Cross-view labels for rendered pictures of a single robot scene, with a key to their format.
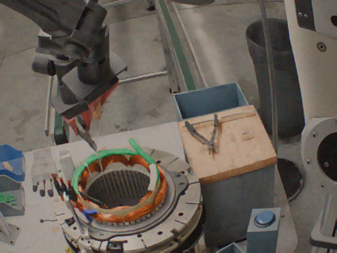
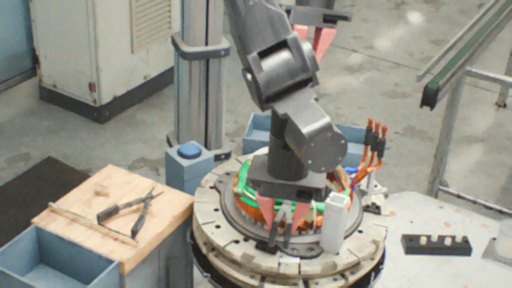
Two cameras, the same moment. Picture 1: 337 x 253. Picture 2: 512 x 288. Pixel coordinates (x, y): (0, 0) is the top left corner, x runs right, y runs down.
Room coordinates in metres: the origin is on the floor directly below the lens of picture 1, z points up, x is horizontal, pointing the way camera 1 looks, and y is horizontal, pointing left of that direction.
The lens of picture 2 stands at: (1.67, 0.54, 1.77)
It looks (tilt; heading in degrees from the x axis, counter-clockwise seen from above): 31 degrees down; 211
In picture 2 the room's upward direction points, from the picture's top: 4 degrees clockwise
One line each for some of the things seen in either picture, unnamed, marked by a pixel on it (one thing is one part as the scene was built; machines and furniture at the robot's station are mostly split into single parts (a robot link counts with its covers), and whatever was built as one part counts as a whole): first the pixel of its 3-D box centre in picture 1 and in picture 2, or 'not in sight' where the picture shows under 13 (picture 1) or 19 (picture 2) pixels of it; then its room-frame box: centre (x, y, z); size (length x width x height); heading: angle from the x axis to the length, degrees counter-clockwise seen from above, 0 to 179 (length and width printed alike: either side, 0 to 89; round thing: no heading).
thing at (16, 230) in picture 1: (7, 233); not in sight; (1.04, 0.57, 0.78); 0.09 x 0.09 x 0.01; 67
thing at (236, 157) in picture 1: (228, 143); (117, 214); (1.00, -0.12, 1.05); 0.20 x 0.19 x 0.02; 5
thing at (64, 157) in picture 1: (68, 169); (334, 223); (0.90, 0.22, 1.14); 0.03 x 0.03 x 0.09; 8
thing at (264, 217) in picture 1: (264, 217); (189, 150); (0.75, -0.17, 1.04); 0.04 x 0.04 x 0.01
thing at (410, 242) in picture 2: not in sight; (436, 245); (0.41, 0.27, 0.79); 0.15 x 0.05 x 0.02; 125
